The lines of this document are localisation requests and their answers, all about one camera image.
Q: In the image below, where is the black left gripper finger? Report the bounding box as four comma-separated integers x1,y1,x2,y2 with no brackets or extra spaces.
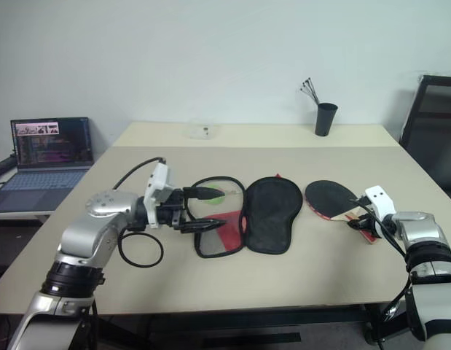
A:
179,218,229,234
183,185,225,201

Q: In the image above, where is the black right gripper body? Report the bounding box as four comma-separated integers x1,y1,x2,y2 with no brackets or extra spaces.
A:
356,195,381,236

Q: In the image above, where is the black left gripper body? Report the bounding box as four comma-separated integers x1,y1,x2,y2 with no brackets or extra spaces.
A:
157,187,189,233

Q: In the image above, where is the black table tennis paddle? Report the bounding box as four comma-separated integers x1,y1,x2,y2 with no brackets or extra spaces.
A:
305,179,385,246

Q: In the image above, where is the black red paddle case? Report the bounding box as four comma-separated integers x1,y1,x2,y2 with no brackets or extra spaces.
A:
191,174,305,259

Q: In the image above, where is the clear plastic box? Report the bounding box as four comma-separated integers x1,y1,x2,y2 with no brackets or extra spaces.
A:
186,121,219,140

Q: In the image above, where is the black cup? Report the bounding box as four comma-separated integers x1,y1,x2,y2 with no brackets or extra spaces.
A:
315,102,339,138

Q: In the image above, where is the black office chair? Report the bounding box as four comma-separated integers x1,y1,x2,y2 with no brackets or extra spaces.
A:
399,74,451,205

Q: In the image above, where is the open laptop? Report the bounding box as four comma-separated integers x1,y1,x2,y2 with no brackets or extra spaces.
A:
0,116,95,214

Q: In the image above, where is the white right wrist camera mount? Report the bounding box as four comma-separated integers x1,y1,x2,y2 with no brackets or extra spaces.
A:
364,185,397,222

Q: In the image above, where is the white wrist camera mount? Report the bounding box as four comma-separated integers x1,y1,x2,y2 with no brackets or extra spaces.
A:
143,162,171,229
364,185,397,222

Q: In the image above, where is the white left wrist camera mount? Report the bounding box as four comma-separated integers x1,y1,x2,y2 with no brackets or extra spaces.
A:
143,162,171,229

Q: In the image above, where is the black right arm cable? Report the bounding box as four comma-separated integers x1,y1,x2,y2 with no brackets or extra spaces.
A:
366,211,415,325

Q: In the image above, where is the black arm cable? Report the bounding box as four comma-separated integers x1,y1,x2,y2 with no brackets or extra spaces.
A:
366,211,415,325
114,156,168,269

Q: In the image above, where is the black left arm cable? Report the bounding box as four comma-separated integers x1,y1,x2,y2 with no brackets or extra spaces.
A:
114,156,168,269

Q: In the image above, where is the black table frame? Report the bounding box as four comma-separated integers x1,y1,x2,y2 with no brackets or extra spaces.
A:
93,297,451,350

